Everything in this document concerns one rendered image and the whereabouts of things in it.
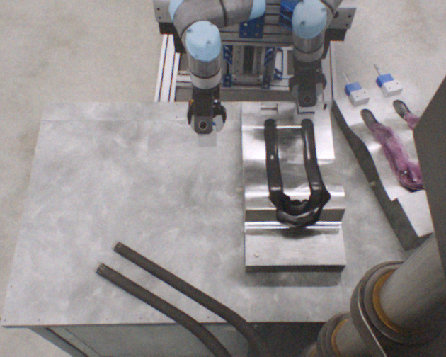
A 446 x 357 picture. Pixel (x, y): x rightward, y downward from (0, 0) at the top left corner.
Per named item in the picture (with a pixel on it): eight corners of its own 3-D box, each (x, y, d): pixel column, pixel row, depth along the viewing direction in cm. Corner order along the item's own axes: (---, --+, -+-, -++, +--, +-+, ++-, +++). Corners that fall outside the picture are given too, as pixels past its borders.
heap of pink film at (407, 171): (360, 125, 151) (367, 110, 145) (415, 110, 154) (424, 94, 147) (401, 200, 140) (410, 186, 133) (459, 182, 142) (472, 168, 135)
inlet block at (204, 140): (199, 109, 149) (198, 98, 144) (216, 109, 149) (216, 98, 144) (199, 146, 143) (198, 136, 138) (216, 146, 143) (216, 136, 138)
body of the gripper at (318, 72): (319, 59, 140) (321, 32, 129) (322, 86, 138) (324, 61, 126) (292, 61, 141) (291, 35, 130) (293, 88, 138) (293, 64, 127)
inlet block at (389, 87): (365, 71, 165) (369, 60, 160) (379, 68, 166) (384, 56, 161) (383, 103, 159) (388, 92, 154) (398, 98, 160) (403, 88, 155)
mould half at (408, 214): (330, 109, 161) (338, 87, 152) (405, 89, 165) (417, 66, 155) (404, 251, 139) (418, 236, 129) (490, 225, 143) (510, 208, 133)
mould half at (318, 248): (240, 119, 160) (241, 93, 148) (322, 118, 160) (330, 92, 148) (244, 272, 136) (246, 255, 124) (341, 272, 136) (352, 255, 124)
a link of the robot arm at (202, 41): (212, 12, 112) (226, 40, 108) (213, 47, 122) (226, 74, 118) (178, 22, 111) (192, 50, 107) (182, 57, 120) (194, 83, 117)
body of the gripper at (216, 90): (221, 92, 136) (221, 61, 125) (221, 118, 132) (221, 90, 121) (192, 92, 136) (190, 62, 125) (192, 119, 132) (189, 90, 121)
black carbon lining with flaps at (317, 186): (261, 122, 151) (263, 103, 142) (315, 122, 151) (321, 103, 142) (267, 230, 134) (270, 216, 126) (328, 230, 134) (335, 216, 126)
